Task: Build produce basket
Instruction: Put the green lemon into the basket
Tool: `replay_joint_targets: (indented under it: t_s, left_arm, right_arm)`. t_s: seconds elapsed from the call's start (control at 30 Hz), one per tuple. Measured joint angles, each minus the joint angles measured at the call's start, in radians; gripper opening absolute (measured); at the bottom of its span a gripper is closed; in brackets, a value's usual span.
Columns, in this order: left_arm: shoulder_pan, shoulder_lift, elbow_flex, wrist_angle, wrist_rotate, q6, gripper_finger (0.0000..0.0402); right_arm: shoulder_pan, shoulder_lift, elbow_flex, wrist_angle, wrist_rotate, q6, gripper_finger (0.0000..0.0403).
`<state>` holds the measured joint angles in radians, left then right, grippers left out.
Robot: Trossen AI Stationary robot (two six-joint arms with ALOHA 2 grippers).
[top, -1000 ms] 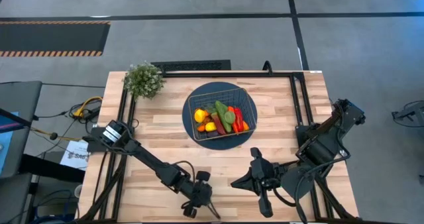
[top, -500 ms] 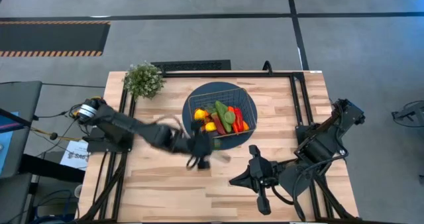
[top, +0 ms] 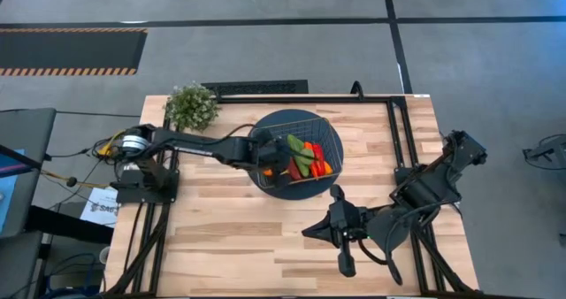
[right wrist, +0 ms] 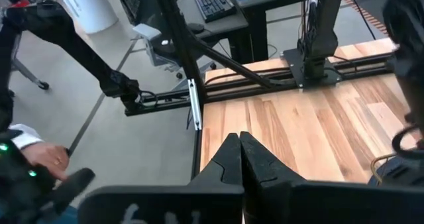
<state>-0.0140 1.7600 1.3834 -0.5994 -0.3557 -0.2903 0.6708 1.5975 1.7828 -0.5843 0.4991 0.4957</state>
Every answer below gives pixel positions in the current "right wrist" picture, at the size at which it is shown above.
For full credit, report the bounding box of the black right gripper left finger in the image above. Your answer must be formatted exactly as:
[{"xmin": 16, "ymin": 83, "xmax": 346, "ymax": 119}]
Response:
[{"xmin": 78, "ymin": 133, "xmax": 245, "ymax": 224}]

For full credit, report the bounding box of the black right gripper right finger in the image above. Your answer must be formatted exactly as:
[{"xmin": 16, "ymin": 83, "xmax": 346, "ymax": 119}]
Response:
[{"xmin": 240, "ymin": 131, "xmax": 424, "ymax": 224}]

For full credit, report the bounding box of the person's forearm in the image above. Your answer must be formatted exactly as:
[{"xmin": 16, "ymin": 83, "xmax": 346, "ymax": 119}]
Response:
[{"xmin": 7, "ymin": 123, "xmax": 44, "ymax": 151}]

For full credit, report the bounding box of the black hazard-striped floor mat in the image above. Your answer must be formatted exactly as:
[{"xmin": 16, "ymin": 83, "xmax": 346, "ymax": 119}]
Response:
[{"xmin": 341, "ymin": 0, "xmax": 390, "ymax": 36}]

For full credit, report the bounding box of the dark blue round mat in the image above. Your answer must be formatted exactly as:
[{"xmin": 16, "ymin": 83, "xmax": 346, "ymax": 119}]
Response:
[{"xmin": 367, "ymin": 156, "xmax": 424, "ymax": 187}]

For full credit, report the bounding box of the black computer mouse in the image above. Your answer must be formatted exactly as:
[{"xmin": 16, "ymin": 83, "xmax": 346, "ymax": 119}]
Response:
[{"xmin": 186, "ymin": 22, "xmax": 206, "ymax": 35}]

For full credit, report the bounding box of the person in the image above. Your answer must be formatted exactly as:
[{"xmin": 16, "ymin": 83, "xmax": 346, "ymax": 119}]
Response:
[{"xmin": 35, "ymin": 205, "xmax": 82, "ymax": 224}]

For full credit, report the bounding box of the grey side desk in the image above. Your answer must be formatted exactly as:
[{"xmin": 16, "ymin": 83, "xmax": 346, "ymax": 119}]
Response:
[{"xmin": 175, "ymin": 0, "xmax": 250, "ymax": 64}]

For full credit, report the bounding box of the office chair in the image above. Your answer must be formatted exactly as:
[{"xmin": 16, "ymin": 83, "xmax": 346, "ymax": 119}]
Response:
[{"xmin": 114, "ymin": 0, "xmax": 218, "ymax": 81}]

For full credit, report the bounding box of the person's hand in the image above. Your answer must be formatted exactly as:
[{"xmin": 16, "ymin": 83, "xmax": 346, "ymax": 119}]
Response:
[{"xmin": 20, "ymin": 140, "xmax": 71, "ymax": 182}]

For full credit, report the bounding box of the black keyboard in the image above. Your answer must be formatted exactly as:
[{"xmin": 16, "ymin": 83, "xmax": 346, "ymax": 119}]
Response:
[{"xmin": 193, "ymin": 0, "xmax": 238, "ymax": 23}]

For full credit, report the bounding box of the grey rolling stand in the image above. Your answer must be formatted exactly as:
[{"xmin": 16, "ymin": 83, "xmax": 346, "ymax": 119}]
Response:
[{"xmin": 9, "ymin": 34, "xmax": 50, "ymax": 91}]

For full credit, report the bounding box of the white round column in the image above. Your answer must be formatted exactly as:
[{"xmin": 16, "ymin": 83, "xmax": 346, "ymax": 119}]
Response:
[{"xmin": 54, "ymin": 0, "xmax": 119, "ymax": 35}]

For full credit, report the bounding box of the silver frame bracket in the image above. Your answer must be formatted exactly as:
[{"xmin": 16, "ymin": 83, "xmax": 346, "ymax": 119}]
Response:
[{"xmin": 187, "ymin": 78, "xmax": 203, "ymax": 131}]

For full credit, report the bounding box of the rectangular wire basket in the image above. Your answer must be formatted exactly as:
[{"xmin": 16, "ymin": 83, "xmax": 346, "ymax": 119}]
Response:
[{"xmin": 370, "ymin": 152, "xmax": 398, "ymax": 186}]

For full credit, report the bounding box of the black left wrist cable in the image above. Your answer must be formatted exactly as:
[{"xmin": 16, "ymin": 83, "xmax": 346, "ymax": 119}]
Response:
[{"xmin": 392, "ymin": 124, "xmax": 424, "ymax": 159}]

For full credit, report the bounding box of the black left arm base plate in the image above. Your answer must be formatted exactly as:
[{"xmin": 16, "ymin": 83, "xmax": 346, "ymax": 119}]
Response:
[{"xmin": 282, "ymin": 48, "xmax": 343, "ymax": 88}]

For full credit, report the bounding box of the black aluminium table frame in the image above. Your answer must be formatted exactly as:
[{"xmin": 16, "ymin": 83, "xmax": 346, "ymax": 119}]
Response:
[{"xmin": 124, "ymin": 0, "xmax": 398, "ymax": 182}]

